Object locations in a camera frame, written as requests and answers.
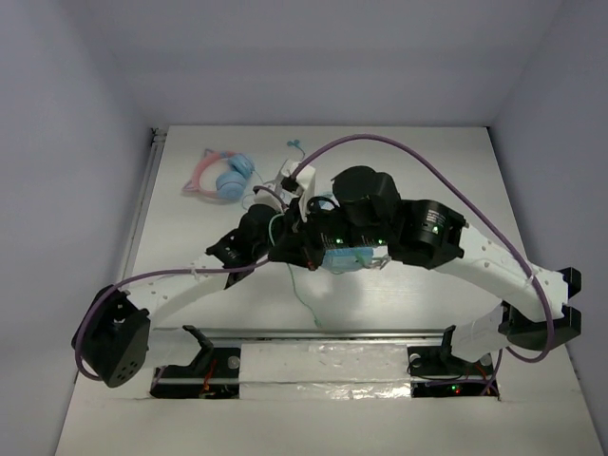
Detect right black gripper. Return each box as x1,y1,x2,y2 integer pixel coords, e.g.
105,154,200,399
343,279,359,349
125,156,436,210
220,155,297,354
268,192,387,270

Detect large light blue headphones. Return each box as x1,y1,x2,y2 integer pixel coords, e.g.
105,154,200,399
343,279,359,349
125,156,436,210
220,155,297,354
320,192,390,276

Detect green headphone cable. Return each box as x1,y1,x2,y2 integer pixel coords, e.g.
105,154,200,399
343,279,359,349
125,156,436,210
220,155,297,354
266,213,390,329

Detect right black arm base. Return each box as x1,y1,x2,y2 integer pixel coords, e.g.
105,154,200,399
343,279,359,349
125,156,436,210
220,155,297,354
407,325,503,399

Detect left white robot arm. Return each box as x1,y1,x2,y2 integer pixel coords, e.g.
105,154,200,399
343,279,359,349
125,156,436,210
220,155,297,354
71,203,281,389

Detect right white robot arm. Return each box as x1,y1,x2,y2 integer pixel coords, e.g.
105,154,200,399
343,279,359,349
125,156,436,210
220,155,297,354
269,166,581,373

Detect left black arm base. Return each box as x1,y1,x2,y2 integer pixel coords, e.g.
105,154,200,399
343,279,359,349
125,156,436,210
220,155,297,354
149,325,241,399

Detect pink blue cat-ear headphones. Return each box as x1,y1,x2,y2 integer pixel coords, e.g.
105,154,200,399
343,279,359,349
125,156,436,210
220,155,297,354
181,148,256,201

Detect white foam block with tape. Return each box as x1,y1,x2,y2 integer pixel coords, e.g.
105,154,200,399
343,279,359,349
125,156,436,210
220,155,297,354
238,342,411,401

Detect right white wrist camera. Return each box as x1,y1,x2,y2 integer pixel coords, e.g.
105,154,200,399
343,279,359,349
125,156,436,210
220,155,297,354
277,159,316,222

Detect blue earbuds with cable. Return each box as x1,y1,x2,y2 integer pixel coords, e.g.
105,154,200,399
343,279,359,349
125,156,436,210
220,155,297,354
241,139,308,210

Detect aluminium rail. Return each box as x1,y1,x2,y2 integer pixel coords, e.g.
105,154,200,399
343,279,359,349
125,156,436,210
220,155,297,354
199,327,443,341
111,128,167,283

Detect left side aluminium rail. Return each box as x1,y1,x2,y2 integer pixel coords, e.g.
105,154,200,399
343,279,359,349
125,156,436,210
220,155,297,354
111,128,167,283

